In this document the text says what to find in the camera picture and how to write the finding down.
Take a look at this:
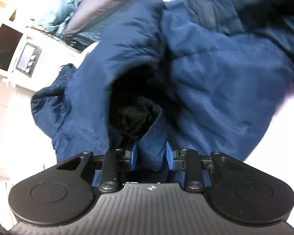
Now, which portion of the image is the grey purple pillow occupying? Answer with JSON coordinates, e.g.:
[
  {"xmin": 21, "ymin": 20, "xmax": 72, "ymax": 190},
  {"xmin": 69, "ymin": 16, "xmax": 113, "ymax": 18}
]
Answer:
[{"xmin": 64, "ymin": 0, "xmax": 160, "ymax": 37}]

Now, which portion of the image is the navy blue large jacket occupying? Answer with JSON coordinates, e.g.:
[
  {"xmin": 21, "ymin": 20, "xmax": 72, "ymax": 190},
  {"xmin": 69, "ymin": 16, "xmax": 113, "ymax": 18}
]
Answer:
[{"xmin": 30, "ymin": 0, "xmax": 294, "ymax": 184}]

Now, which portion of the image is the white microwave oven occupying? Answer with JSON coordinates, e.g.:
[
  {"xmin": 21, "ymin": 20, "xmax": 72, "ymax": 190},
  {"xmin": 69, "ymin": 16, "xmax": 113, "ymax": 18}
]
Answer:
[{"xmin": 0, "ymin": 6, "xmax": 44, "ymax": 79}]

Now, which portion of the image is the light blue puffer jacket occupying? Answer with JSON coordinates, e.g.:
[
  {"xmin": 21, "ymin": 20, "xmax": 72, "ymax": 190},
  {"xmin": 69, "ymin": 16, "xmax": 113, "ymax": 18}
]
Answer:
[{"xmin": 37, "ymin": 0, "xmax": 83, "ymax": 37}]

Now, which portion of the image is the lavender bed sheet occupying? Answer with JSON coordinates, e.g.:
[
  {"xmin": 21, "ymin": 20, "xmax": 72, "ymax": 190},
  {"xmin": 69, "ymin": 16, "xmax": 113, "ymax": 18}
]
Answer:
[{"xmin": 0, "ymin": 0, "xmax": 294, "ymax": 230}]

